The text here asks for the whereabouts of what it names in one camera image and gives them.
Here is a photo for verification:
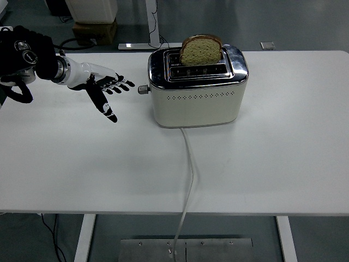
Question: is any white table leg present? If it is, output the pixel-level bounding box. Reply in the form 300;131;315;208
73;214;97;262
275;215;298;262

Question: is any cream chrome two-slot toaster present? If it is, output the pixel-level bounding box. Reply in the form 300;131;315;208
137;44;249;129

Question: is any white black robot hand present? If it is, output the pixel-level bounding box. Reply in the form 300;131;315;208
65;56;136;124

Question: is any thin black floor cable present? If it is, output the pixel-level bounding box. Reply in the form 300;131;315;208
51;213;61;262
40;213;67;262

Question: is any white background desk leg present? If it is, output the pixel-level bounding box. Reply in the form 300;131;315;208
118;0;182;51

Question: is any black box in background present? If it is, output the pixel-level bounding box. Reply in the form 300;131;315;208
46;0;72;16

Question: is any white cabinet on cardboard box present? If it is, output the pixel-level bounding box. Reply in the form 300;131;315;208
65;0;119;23

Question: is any thick black cable loop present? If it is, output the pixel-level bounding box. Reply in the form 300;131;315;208
58;37;95;52

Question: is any white toaster power cord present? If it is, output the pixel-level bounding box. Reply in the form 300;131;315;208
168;127;200;262

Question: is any brown bread slice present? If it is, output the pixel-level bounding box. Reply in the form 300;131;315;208
179;33;223;67

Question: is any black cable on desk leg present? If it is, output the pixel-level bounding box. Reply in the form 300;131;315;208
148;0;173;49

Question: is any brown cardboard box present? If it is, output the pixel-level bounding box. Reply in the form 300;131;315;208
72;18;118;46

